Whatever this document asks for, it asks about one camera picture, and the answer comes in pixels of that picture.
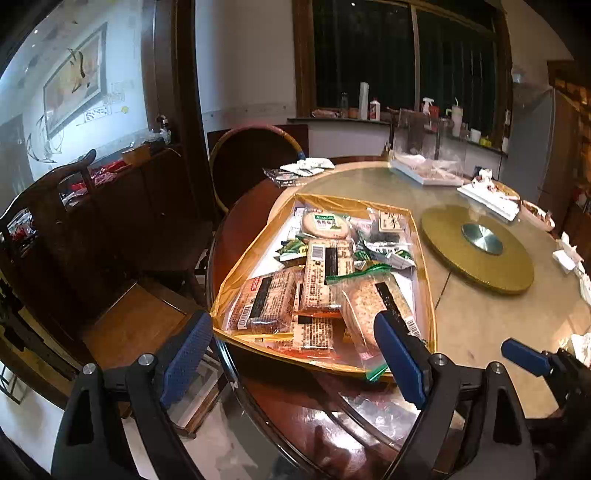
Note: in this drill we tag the wooden display cabinet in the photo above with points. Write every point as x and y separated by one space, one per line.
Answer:
575 138

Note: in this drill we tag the white rectangular tray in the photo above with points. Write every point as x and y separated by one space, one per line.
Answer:
429 173

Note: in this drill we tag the small green snack packet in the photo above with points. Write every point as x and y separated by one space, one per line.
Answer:
291 249

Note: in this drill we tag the round cake packet green label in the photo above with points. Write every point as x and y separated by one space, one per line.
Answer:
323 226

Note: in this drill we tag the gold rimmed plate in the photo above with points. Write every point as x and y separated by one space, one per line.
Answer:
510 190

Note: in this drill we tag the white crumpled tissue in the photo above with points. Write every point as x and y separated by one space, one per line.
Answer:
568 254
581 345

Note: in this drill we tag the grey refrigerator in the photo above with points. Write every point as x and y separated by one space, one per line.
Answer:
531 138

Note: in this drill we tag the white paper roll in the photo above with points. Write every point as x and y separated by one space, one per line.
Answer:
364 99

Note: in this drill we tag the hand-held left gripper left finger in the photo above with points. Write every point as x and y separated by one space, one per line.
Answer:
184 355

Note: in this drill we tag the clear zip bag of crackers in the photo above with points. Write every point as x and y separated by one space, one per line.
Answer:
364 300

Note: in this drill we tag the round back dark chair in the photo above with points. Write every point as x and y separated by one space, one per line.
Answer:
254 161

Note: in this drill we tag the flat white tray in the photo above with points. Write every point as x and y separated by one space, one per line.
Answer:
489 201

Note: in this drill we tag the small red white packet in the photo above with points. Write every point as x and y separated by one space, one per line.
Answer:
484 176

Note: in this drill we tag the dark seaweed packet beige label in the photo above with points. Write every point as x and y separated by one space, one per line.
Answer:
390 224

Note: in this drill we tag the small white cup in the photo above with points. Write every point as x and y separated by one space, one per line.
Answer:
475 134

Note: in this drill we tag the white tumbler with straw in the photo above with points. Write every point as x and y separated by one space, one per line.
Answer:
455 121

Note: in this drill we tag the green white snack packet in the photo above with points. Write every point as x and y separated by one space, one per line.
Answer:
388 257

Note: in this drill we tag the clear plastic container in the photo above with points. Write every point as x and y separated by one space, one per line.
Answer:
415 134

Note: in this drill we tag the white bottle red label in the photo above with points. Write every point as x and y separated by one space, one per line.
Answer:
374 110

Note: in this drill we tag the dark wooden sideboard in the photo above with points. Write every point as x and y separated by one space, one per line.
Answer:
138 198

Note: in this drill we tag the white bowl with food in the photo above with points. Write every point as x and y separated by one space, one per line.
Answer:
538 216

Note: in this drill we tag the white spray bottle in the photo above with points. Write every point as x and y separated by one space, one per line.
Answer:
427 106

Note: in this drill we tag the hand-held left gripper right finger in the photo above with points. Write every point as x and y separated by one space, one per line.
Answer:
399 355

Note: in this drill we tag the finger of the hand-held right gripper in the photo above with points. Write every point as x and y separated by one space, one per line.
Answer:
526 355

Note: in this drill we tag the gold lazy susan turntable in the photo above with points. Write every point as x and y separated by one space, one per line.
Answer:
452 258

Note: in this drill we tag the wooden armchair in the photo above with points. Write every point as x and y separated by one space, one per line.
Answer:
129 323

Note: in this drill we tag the framed wall picture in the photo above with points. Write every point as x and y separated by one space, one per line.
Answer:
76 83

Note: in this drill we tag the clear plastic packet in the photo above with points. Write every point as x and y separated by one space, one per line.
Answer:
279 177

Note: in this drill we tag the dark window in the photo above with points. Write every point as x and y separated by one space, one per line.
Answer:
369 46

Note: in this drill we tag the pile of red packets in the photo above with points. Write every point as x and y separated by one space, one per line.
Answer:
104 170

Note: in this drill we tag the white crumpled wrapper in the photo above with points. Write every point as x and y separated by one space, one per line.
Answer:
295 169
318 163

